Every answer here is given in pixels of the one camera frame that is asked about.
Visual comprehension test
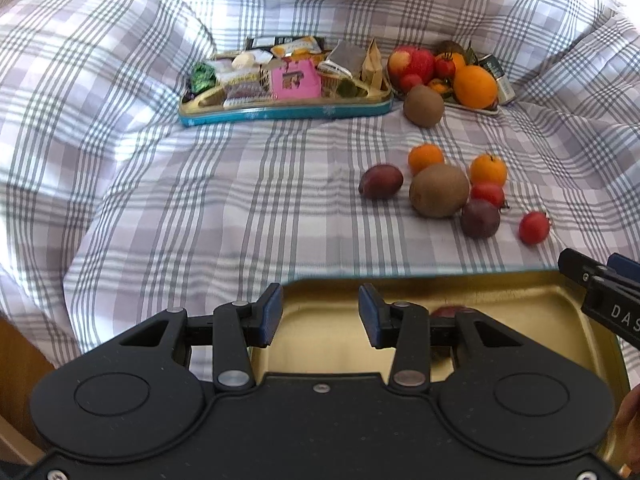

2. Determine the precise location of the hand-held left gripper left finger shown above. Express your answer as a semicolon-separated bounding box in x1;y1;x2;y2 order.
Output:
117;282;284;392

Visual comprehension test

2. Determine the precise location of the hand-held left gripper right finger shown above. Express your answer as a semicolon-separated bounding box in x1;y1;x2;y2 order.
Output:
359;283;523;391

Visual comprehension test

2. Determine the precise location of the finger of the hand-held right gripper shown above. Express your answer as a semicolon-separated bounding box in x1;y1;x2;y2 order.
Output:
606;253;640;282
558;248;606;288

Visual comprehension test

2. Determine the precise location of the gold tin tray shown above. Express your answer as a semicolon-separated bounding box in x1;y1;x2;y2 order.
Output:
249;269;632;480

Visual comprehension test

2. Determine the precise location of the dark purple passion fruit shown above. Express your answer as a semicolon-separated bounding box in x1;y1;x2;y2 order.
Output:
460;198;501;239

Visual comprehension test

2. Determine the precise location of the mandarin with stem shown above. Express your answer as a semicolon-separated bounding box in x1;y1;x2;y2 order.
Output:
469;153;508;187

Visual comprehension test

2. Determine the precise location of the dark red plum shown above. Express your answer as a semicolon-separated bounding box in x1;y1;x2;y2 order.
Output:
358;163;404;199

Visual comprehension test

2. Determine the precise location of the large brown kiwi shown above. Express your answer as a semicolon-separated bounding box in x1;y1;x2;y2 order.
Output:
409;163;471;219

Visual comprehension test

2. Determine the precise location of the person's right hand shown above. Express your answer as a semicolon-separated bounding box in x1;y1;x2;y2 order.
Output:
615;385;640;480

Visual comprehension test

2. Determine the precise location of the plaid blanket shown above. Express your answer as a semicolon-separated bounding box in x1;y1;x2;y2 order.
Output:
0;0;640;386

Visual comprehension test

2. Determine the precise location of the pale green plate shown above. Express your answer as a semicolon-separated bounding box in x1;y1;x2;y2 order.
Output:
389;72;502;117

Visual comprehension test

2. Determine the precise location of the blue tin tray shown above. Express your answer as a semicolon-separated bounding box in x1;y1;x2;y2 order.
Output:
179;49;394;128

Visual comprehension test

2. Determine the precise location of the green drink can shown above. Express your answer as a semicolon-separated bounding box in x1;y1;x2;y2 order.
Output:
478;53;516;106

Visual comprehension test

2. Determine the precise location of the large orange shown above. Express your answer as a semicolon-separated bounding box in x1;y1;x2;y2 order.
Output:
453;64;499;110

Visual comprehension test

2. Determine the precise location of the clear snack packet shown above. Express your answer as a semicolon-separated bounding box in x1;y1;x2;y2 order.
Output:
222;79;271;102

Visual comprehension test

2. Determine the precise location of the pink snack packet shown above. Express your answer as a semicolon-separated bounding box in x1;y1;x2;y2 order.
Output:
270;57;322;101

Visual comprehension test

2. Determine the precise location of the red tomato with stem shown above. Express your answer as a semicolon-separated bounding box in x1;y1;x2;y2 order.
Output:
434;52;457;80

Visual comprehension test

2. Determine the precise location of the green candy wrapper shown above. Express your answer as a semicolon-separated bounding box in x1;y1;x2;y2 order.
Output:
191;61;217;93

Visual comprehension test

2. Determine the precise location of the brown paper packet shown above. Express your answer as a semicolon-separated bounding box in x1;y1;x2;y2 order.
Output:
361;38;386;92

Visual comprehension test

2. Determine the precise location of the silver foil packet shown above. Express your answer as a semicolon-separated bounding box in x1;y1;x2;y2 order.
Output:
317;40;368;78

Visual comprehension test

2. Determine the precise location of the red apple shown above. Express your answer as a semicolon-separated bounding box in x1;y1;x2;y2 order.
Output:
387;45;436;86

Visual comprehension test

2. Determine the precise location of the orange snack bar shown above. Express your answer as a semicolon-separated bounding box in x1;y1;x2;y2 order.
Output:
271;36;322;58

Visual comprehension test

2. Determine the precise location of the black snack packet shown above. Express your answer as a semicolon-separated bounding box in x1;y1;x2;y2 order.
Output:
248;36;296;52

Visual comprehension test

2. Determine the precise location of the wooden bed frame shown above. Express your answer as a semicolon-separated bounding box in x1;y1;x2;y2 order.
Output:
0;310;58;480

